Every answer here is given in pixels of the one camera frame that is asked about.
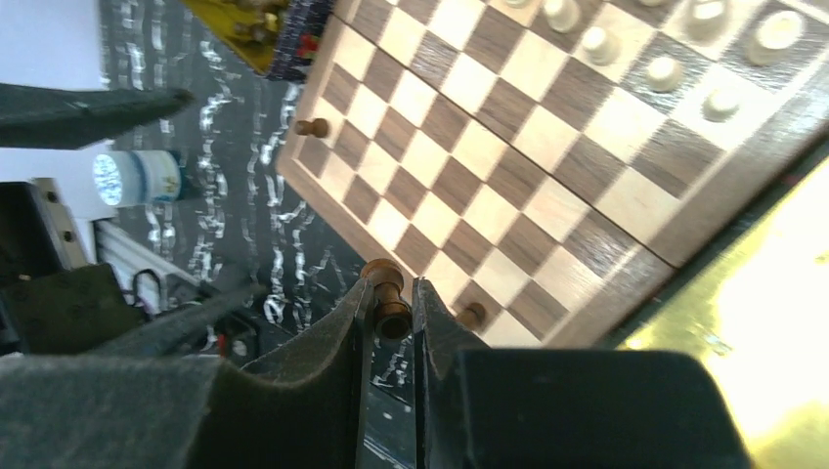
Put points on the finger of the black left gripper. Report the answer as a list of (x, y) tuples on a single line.
[(45, 118)]

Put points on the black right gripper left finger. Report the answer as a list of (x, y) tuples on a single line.
[(131, 404)]

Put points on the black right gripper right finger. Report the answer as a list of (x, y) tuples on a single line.
[(483, 407)]

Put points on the brown bishop chess piece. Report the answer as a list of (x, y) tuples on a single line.
[(392, 315)]

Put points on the brown pawn chess piece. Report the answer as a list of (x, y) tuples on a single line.
[(317, 127)]

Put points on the wooden chess board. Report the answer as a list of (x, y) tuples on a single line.
[(513, 153)]

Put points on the white pawn chess piece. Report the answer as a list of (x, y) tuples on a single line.
[(663, 74)]

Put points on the white knight chess piece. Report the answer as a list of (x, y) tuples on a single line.
[(705, 20)]

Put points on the white rook chess piece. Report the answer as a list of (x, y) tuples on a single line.
[(774, 36)]

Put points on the small white blue bottle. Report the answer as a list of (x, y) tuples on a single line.
[(125, 178)]

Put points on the gold tin box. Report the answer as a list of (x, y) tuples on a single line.
[(279, 40)]

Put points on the gold tin lid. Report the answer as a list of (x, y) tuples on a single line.
[(757, 319)]

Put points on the white corner pawn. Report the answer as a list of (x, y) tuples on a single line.
[(720, 104)]

